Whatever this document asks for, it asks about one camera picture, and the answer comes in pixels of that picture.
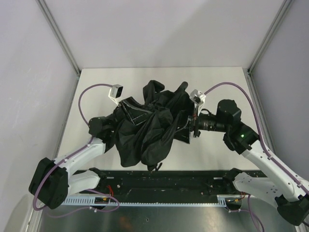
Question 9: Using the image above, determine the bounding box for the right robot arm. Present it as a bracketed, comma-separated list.
[185, 97, 309, 226]

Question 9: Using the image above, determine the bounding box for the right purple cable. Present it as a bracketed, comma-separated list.
[204, 82, 309, 194]

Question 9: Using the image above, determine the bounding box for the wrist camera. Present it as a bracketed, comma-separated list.
[108, 84, 123, 105]
[189, 89, 206, 110]

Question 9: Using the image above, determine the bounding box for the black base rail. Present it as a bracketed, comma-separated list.
[77, 169, 266, 196]

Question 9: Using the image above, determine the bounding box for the right aluminium frame post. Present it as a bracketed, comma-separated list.
[247, 0, 294, 75]

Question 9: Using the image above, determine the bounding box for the aluminium frame post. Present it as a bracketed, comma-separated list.
[247, 0, 294, 75]
[36, 0, 81, 77]

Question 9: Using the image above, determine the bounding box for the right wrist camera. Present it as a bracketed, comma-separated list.
[189, 89, 206, 110]

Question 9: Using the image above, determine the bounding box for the purple cable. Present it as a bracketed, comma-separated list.
[204, 82, 309, 194]
[78, 83, 114, 126]

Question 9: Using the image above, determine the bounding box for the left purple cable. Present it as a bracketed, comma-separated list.
[78, 83, 114, 126]

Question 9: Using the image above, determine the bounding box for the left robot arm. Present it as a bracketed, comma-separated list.
[28, 97, 147, 211]

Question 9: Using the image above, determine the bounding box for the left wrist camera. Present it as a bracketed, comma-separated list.
[108, 84, 123, 105]

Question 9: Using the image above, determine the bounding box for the left aluminium frame post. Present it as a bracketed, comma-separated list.
[36, 0, 81, 77]

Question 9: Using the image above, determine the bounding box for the slotted cable duct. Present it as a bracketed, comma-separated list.
[62, 195, 229, 207]

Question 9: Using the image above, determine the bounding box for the black folding umbrella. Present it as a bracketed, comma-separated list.
[114, 80, 193, 171]

